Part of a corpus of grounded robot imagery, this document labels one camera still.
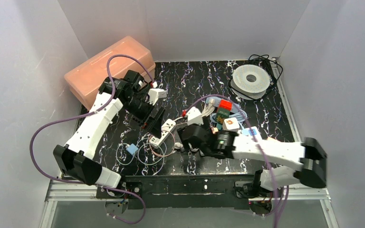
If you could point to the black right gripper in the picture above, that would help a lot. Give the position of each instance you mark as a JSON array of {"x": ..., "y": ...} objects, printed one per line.
[{"x": 189, "y": 137}]

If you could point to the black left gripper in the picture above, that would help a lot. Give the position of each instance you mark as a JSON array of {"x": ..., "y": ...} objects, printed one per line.
[{"x": 148, "y": 118}]

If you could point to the small white USB power strip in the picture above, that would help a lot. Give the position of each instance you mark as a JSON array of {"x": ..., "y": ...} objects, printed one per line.
[{"x": 167, "y": 129}]

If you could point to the light blue charger plug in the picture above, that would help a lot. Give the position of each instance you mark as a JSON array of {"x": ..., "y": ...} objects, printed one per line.
[{"x": 132, "y": 149}]

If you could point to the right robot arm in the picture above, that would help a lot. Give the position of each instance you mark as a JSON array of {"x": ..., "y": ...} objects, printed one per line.
[{"x": 298, "y": 162}]

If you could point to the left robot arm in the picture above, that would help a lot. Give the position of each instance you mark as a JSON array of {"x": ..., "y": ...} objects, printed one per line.
[{"x": 75, "y": 158}]

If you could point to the red cube plug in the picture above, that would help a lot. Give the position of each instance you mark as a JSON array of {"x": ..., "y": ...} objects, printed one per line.
[{"x": 224, "y": 104}]

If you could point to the white cube adapter orange logo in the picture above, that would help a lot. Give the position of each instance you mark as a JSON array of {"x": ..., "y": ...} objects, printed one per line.
[{"x": 231, "y": 124}]

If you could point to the dark green cube adapter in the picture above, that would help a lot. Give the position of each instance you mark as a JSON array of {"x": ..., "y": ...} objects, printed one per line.
[{"x": 221, "y": 115}]

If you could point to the large white power strip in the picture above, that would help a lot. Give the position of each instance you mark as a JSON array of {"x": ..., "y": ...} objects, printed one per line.
[{"x": 253, "y": 131}]

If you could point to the light blue power strip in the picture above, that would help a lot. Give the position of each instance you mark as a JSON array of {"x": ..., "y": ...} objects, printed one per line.
[{"x": 239, "y": 114}]

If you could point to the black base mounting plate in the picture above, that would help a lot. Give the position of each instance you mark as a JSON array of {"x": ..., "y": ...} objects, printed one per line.
[{"x": 186, "y": 191}]

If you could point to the white LED strip reel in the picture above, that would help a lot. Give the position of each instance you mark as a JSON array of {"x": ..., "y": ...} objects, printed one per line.
[{"x": 250, "y": 82}]

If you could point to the pink translucent storage box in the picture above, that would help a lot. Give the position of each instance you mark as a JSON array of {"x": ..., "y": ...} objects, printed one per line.
[{"x": 85, "y": 79}]

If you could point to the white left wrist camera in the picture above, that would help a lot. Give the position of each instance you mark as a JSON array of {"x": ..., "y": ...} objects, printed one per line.
[{"x": 155, "y": 94}]

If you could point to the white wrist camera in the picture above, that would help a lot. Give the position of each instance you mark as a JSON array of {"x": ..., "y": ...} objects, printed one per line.
[
  {"x": 194, "y": 116},
  {"x": 155, "y": 94}
]

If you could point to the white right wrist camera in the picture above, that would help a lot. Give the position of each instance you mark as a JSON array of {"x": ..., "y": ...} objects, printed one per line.
[{"x": 194, "y": 116}]

